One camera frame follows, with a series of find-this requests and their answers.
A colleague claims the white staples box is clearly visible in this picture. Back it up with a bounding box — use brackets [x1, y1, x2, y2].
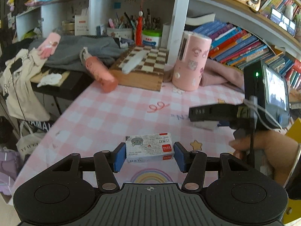
[125, 133, 174, 163]

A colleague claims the person right hand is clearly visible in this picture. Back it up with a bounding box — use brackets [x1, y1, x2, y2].
[228, 129, 301, 190]

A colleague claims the pink checkered tablecloth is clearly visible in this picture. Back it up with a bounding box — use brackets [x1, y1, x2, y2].
[14, 83, 244, 188]

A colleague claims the pink purple cloth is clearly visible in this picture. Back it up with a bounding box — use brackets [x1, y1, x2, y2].
[163, 59, 244, 92]

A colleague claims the row of leaning books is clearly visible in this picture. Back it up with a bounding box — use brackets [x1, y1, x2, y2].
[185, 20, 294, 76]

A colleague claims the pink cylindrical container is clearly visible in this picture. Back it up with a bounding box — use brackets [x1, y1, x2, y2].
[172, 31, 212, 91]

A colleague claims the wooden chess board box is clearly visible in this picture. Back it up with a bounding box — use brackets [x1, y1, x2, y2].
[109, 45, 168, 91]

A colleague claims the orange pink bottle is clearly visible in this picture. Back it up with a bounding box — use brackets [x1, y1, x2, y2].
[80, 47, 118, 93]

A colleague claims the smartphone on shelf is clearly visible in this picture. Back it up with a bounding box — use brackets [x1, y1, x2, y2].
[270, 8, 296, 37]

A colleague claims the green lid white jar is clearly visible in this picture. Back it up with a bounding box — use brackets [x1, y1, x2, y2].
[142, 30, 162, 47]

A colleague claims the white canvas tote bag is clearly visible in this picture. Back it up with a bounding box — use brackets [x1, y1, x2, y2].
[1, 48, 50, 121]

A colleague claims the yellow cardboard box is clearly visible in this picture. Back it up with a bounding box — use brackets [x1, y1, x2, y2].
[283, 118, 300, 224]

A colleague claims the grey clothing pile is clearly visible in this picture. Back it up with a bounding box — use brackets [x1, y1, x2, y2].
[28, 35, 124, 73]

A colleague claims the red tassel ornament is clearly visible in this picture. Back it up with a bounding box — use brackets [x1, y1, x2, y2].
[136, 0, 143, 46]

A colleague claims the white bookshelf frame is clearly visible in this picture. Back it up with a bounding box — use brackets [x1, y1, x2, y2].
[15, 0, 300, 64]

